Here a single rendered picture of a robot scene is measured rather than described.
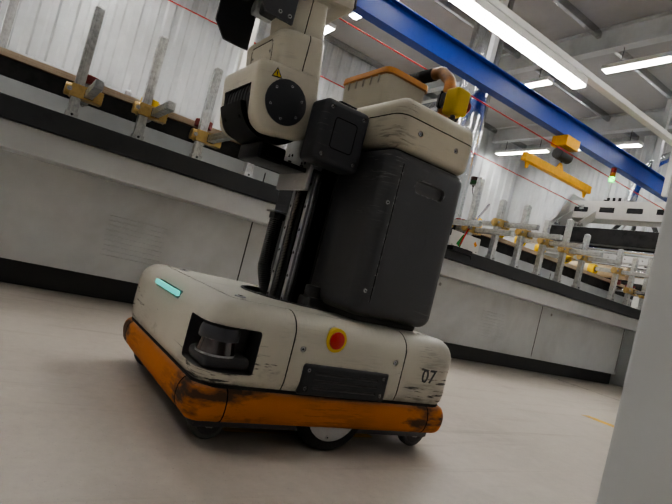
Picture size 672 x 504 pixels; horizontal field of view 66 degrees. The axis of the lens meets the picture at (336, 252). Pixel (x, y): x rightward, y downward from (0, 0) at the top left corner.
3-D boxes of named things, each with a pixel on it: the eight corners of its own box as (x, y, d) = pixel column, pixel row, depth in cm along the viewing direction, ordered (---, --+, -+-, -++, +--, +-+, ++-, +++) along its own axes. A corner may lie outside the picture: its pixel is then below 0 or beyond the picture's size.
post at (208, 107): (195, 174, 226) (224, 69, 228) (188, 172, 225) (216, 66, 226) (193, 175, 229) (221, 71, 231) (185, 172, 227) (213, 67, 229)
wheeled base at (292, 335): (314, 368, 182) (332, 299, 183) (443, 443, 129) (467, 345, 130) (114, 343, 145) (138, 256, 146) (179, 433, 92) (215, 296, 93)
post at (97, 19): (73, 127, 199) (106, 7, 201) (63, 123, 197) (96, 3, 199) (72, 127, 202) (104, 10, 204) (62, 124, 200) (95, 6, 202)
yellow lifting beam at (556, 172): (589, 199, 829) (593, 180, 830) (524, 165, 736) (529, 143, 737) (583, 199, 836) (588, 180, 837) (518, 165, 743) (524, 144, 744)
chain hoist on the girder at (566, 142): (573, 173, 785) (580, 142, 787) (560, 165, 767) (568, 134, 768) (558, 173, 807) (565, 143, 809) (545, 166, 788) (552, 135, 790)
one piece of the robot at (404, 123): (312, 330, 174) (373, 92, 177) (422, 381, 129) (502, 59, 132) (219, 314, 156) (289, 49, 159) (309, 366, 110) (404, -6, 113)
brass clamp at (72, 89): (101, 105, 202) (104, 93, 203) (63, 92, 195) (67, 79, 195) (99, 107, 208) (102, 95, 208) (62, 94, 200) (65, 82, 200)
